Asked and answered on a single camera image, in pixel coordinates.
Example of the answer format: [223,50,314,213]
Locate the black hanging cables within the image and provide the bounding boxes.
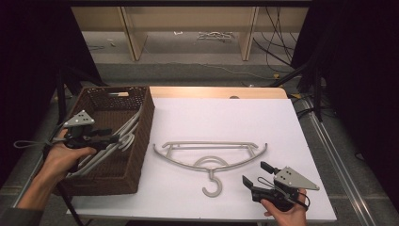
[252,6,303,73]

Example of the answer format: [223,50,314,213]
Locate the thin white floor cable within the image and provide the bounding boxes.
[168,60,275,80]

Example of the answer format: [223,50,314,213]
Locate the white table cover sheet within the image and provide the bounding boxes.
[67,96,339,224]

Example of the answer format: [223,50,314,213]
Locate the brown woven basket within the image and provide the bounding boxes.
[51,86,156,198]

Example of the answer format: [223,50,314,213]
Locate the person's left hand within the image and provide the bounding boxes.
[41,128,98,184]

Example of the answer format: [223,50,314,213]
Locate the black curtain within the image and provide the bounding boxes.
[0,0,103,189]
[291,0,399,202]

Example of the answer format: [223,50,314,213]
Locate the black stand legs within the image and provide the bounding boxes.
[56,65,108,125]
[268,60,325,122]

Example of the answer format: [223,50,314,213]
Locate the person's right hand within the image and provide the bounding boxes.
[260,187,311,226]

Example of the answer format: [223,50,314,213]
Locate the beige wooden shelf unit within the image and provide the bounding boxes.
[71,6,311,62]

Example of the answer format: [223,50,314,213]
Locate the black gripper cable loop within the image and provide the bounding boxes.
[256,176,311,212]

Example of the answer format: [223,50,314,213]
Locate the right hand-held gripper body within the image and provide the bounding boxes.
[250,166,321,212]

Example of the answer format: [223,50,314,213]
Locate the tangle of pale cables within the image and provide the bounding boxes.
[197,30,235,42]

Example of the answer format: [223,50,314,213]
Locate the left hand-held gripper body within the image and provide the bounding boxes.
[63,109,111,151]

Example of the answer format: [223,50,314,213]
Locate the metal floor rail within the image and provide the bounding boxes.
[300,96,379,226]

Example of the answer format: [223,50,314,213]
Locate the gray wrist strap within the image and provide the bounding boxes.
[12,138,65,151]

